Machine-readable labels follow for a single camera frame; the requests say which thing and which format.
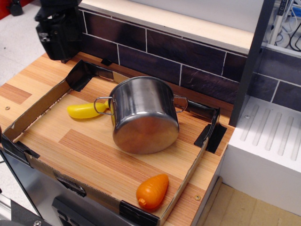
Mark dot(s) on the orange toy carrot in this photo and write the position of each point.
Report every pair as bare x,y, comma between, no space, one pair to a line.
151,192

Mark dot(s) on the stainless steel metal pot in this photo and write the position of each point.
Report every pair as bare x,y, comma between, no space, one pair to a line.
144,113

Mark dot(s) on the dark grey vertical post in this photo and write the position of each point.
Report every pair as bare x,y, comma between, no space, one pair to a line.
251,60

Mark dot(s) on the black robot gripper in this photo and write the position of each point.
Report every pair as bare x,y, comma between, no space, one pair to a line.
59,32

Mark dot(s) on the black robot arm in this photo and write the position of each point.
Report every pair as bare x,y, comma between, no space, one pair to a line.
60,3

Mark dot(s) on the cardboard fence with black tape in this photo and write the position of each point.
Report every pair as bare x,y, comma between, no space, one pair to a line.
73,168

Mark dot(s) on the yellow toy banana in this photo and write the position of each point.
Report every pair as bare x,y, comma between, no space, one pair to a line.
89,110

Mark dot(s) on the white toy sink drainboard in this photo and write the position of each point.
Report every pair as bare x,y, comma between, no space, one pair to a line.
263,157

